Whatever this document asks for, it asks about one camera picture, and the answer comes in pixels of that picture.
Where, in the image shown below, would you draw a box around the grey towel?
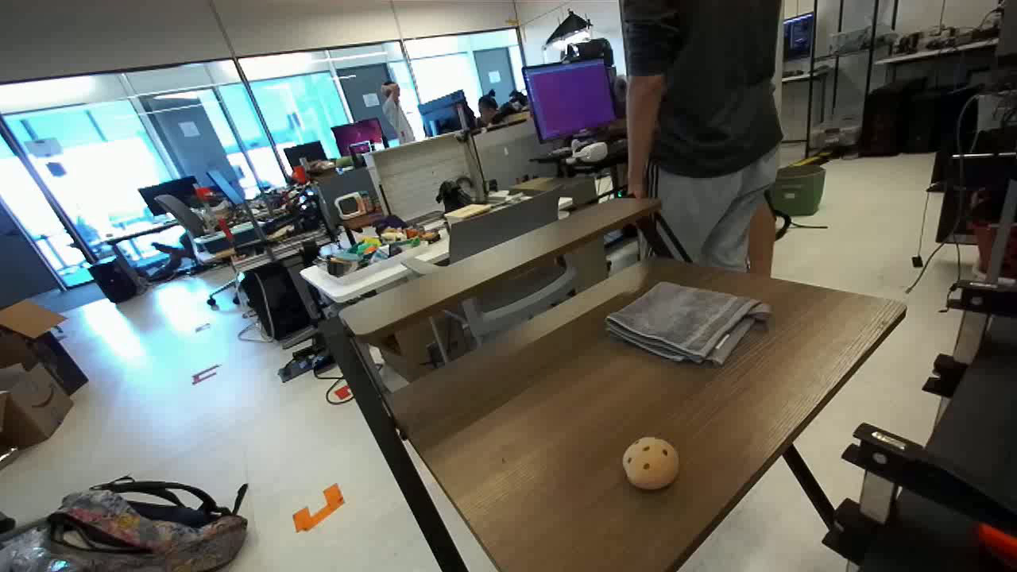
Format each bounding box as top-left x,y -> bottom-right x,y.
607,281 -> 771,366

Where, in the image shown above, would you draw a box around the standing person in dark shirt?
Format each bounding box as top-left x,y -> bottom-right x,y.
620,0 -> 781,274

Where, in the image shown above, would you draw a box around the purple computer monitor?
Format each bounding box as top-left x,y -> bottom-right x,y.
524,61 -> 616,144

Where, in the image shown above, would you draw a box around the black clamp with orange handle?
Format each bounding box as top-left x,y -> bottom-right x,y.
824,421 -> 1017,572

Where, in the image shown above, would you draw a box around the orange tape floor marker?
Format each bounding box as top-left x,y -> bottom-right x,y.
292,481 -> 343,532

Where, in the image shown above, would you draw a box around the colourful backpack on floor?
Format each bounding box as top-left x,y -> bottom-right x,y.
0,477 -> 247,572

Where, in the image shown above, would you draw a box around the round beige cookie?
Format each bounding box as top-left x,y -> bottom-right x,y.
623,435 -> 680,491

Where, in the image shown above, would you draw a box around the green waste bin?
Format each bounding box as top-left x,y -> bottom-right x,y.
770,164 -> 826,216

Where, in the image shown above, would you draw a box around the white desk with toys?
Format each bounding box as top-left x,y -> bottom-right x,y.
303,220 -> 449,304

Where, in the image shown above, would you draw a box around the raised wooden desk shelf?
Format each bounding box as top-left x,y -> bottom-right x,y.
339,197 -> 659,344

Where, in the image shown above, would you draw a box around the cardboard boxes on floor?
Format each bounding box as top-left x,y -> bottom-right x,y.
0,298 -> 86,448

